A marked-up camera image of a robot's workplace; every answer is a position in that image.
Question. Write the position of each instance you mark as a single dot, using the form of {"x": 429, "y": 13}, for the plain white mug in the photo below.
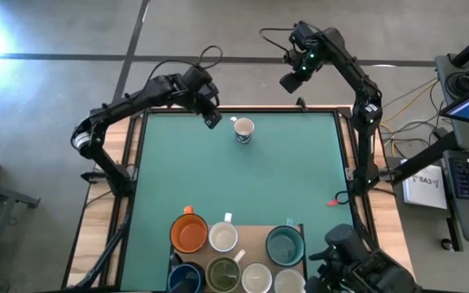
{"x": 223, "y": 237}

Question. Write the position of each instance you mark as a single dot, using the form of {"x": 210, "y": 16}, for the navy white patterned mug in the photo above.
{"x": 243, "y": 128}

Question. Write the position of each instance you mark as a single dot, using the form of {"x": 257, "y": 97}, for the light wooden board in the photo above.
{"x": 252, "y": 244}

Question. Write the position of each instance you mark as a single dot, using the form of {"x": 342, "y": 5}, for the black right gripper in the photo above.
{"x": 305, "y": 53}

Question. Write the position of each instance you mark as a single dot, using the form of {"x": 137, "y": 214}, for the white printed paper sheet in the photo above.
{"x": 426, "y": 191}

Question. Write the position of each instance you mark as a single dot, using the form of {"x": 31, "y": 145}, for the blue leaf print mug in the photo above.
{"x": 257, "y": 278}

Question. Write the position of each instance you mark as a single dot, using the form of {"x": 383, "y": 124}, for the orange mug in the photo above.
{"x": 188, "y": 235}

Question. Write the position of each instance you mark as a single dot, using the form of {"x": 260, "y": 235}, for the dark blue mug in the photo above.
{"x": 185, "y": 276}

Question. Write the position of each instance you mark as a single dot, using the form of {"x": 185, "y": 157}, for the grey metal stand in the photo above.
{"x": 2, "y": 194}

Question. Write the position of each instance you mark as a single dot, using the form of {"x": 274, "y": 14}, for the black slanted pole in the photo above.
{"x": 426, "y": 156}

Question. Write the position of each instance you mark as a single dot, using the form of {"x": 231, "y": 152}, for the green table mat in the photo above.
{"x": 202, "y": 163}

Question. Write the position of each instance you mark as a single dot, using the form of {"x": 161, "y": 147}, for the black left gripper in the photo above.
{"x": 202, "y": 93}

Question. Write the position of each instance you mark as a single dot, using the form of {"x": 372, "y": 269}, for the black metal table frame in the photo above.
{"x": 137, "y": 112}

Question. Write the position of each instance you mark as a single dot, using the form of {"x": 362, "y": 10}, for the white teal lattice mug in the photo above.
{"x": 289, "y": 282}

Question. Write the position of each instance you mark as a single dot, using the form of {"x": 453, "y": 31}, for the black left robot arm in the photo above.
{"x": 124, "y": 106}

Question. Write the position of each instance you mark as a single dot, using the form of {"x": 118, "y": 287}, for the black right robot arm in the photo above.
{"x": 360, "y": 81}

